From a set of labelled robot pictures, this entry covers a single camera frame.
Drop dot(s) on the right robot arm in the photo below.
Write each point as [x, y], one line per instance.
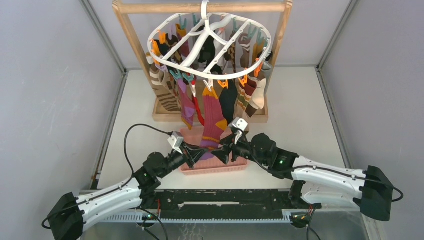
[316, 183]

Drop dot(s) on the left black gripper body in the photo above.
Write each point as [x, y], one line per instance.
[178, 159]

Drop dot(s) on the brown argyle sock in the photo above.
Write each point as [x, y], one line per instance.
[230, 55]

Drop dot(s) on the white oval clip hanger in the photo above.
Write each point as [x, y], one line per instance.
[225, 35]

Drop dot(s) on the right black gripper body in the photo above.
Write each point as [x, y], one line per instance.
[243, 148]

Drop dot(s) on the pink perforated plastic basket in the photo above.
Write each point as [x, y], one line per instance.
[212, 165]

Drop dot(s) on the black sock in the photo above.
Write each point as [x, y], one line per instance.
[227, 101]

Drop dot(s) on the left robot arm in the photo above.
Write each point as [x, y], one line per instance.
[73, 215]

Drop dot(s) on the maroon yellow purple sock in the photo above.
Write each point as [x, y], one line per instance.
[214, 122]

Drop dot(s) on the red sock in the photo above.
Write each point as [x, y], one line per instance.
[196, 103]

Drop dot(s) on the brown white striped sock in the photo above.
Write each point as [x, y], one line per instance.
[163, 88]

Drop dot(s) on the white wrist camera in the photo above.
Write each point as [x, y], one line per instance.
[238, 127]
[175, 140]

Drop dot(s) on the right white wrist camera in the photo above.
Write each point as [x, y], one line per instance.
[238, 127]

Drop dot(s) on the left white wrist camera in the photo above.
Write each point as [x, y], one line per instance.
[175, 140]

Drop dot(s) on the maroon purple striped sock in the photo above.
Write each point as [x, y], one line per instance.
[187, 105]

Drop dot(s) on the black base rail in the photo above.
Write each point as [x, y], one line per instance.
[223, 204]

